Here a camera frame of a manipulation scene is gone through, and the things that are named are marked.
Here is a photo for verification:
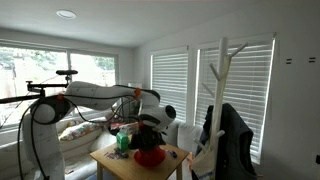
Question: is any black hat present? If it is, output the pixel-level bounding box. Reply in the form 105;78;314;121
129;125;166;152

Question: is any red sequin hat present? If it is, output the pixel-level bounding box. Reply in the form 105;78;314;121
133;145;167;168

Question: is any white coat stand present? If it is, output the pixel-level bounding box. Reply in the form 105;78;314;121
193;36;249;158

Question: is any narrow white window blind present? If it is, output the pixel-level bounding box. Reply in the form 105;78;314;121
150;49;189;123

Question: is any grey sofa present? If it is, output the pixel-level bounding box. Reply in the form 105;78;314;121
164;121;205;158

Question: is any green box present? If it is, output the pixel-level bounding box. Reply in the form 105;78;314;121
115;131;130;152

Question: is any large glass window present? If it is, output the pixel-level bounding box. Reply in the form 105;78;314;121
0;46;69;127
69;52;118;114

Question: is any wooden coffee table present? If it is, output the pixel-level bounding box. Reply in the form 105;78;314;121
89;142;190;180

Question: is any wide white window blind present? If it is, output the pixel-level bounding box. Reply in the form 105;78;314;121
194;38;276;164

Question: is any floral cushion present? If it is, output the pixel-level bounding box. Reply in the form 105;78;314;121
59;120;104;142

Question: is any blue-grey quilted jacket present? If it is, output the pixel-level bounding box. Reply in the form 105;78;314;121
195;103;258;180

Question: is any white sofa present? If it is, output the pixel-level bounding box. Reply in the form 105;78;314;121
0;116;134;180

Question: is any round ceiling light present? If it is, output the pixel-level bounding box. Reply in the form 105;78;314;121
55;9;78;20

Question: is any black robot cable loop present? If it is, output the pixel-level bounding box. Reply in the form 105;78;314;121
71;96;143;124

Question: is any black stereo camera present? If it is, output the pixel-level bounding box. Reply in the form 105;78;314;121
55;69;79;84

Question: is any black camera mounting rod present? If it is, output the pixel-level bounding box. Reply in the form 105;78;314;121
0;80;69;105

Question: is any black base cable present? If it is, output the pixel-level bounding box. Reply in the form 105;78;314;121
17;103;51;180

